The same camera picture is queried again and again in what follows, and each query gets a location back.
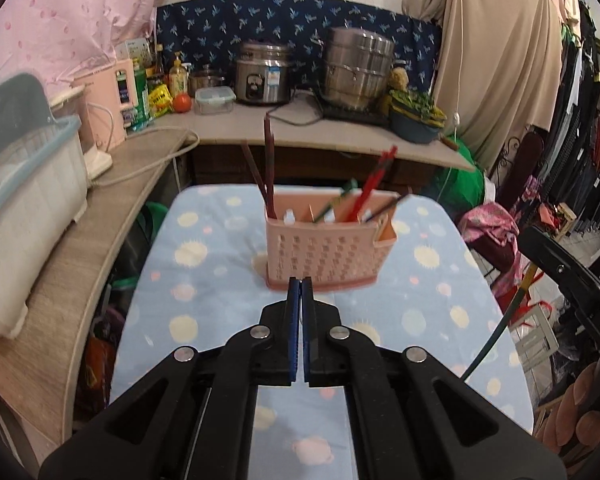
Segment yellow pump bottle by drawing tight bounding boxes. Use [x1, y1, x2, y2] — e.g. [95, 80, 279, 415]
[168, 51, 191, 97]

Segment black induction cooker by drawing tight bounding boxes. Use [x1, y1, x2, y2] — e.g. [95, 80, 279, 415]
[319, 99, 391, 126]

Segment beige top kitchen counter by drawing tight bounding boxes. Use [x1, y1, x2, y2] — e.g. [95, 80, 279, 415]
[152, 104, 476, 196]

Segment steel rice cooker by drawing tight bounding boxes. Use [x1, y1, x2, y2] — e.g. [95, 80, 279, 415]
[234, 39, 293, 107]

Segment maroon chopstick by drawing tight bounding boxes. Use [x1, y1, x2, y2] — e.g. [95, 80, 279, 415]
[241, 142, 270, 212]
[263, 114, 279, 221]

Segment pink floral sheet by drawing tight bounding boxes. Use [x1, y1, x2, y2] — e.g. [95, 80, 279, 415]
[0, 0, 189, 102]

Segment person's right hand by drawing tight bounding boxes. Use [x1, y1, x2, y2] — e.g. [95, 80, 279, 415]
[542, 362, 600, 462]

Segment clear plastic food container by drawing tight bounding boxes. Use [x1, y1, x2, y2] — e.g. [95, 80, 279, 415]
[194, 86, 236, 115]

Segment dark blue chopstick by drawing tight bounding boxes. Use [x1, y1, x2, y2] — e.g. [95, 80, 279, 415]
[363, 192, 412, 225]

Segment dark maroon board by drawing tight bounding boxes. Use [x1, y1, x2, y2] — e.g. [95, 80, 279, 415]
[502, 132, 545, 206]

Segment pink water dispenser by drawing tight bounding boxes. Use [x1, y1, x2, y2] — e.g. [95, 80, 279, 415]
[72, 58, 137, 151]

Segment pink floral bag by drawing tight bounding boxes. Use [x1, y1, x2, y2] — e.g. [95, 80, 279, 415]
[457, 202, 521, 272]

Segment dark blue leaf-print cloth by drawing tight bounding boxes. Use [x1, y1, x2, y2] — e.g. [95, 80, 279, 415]
[154, 0, 443, 107]

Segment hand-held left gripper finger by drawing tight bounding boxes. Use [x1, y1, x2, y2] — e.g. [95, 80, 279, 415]
[38, 278, 301, 480]
[302, 278, 567, 480]

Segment black power cable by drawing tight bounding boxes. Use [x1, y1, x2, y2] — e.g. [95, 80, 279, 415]
[264, 87, 326, 126]

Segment green chopstick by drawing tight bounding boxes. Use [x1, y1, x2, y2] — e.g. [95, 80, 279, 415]
[462, 264, 539, 382]
[313, 178, 357, 224]

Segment pink plastic utensil holder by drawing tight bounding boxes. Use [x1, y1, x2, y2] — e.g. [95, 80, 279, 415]
[263, 187, 401, 294]

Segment white plastic stool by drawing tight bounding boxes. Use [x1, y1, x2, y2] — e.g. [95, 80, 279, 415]
[509, 307, 561, 376]

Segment steel steamer pot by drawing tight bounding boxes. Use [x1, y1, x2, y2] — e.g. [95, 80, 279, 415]
[320, 26, 396, 111]

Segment white hanging cord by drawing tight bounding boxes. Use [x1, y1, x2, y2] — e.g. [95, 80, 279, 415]
[449, 0, 464, 129]

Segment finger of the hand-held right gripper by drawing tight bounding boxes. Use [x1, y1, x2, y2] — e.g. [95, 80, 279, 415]
[519, 224, 587, 297]

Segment green leafy vegetables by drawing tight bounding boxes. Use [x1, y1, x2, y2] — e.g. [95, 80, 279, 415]
[383, 88, 449, 129]

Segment small steel pot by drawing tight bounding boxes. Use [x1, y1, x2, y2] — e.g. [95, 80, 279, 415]
[188, 63, 227, 94]

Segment dish box with blue lid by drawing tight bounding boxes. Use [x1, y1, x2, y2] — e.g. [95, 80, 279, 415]
[0, 72, 90, 339]

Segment green bag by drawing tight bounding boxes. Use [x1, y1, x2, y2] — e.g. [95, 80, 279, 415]
[437, 137, 486, 211]

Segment green sack under table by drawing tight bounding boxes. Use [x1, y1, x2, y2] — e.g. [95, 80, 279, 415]
[134, 202, 169, 281]

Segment white green carton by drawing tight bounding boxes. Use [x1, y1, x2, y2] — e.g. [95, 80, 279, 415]
[114, 37, 153, 61]

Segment row of hanging clothes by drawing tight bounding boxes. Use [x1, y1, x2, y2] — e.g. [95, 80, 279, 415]
[540, 0, 600, 282]

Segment yellow snack packet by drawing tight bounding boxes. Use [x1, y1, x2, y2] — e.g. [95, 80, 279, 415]
[146, 83, 173, 115]

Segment red chopstick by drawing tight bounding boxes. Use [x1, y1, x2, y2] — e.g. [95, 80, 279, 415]
[349, 145, 399, 222]
[352, 151, 389, 221]

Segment white power cable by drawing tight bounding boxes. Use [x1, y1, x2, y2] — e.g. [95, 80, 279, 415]
[86, 127, 201, 189]

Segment green canister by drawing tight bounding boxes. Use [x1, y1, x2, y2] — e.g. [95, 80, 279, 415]
[132, 59, 153, 129]

